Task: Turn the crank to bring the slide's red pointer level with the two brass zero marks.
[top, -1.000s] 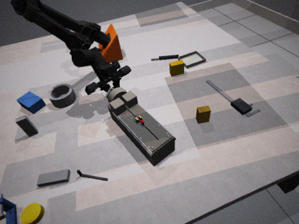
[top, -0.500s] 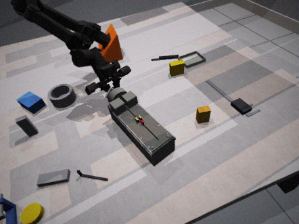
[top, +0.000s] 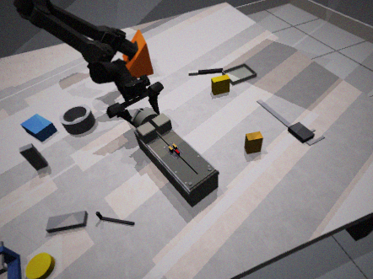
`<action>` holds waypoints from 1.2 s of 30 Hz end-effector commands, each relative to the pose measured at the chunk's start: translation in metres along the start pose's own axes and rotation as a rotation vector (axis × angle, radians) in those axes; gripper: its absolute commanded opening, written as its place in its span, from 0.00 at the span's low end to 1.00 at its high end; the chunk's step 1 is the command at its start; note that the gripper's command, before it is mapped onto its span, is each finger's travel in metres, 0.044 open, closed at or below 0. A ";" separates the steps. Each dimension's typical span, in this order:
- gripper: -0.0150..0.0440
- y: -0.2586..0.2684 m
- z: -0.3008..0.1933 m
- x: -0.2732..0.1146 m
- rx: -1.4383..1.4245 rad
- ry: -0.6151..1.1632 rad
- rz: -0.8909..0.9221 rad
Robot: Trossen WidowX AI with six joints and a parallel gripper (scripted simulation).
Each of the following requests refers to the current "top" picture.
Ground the blue rectangular block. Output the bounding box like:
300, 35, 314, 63
20, 114, 57, 142

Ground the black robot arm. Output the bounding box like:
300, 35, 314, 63
14, 0, 151, 97

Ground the yellow round disc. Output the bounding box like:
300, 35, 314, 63
25, 252, 55, 279

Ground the grey hollow cylinder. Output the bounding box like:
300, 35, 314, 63
59, 105, 95, 135

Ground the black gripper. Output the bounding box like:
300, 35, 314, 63
106, 75, 164, 126

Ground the yellow cube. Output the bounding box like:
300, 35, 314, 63
211, 75, 230, 95

